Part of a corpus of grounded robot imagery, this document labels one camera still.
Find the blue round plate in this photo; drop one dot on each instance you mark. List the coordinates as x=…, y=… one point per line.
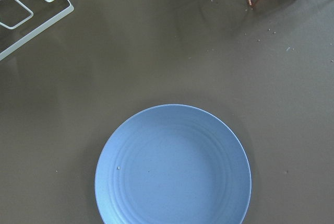
x=173, y=163

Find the white wire cup rack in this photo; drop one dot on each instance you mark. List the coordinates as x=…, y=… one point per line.
x=22, y=20

